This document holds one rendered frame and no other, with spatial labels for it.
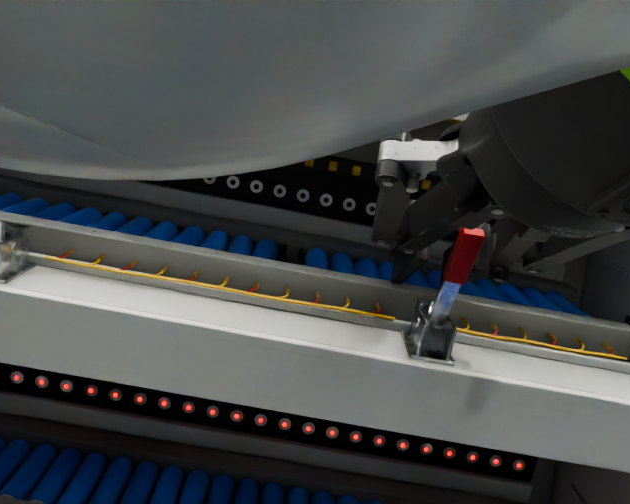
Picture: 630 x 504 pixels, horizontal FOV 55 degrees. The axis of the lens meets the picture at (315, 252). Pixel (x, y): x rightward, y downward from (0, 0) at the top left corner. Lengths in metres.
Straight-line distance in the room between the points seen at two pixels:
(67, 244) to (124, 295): 0.06
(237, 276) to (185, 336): 0.07
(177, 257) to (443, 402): 0.19
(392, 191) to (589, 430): 0.21
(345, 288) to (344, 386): 0.08
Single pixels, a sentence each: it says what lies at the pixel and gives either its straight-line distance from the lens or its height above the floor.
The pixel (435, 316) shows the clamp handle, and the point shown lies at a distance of 0.37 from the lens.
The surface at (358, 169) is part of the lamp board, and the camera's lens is 0.52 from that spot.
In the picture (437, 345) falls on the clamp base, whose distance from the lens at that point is 0.39.
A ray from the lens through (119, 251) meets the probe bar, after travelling 0.42.
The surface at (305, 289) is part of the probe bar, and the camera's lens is 0.41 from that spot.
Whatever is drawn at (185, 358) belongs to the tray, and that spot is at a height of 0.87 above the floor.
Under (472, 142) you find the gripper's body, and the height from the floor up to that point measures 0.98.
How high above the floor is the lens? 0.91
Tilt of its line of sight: 4 degrees up
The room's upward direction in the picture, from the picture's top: 10 degrees clockwise
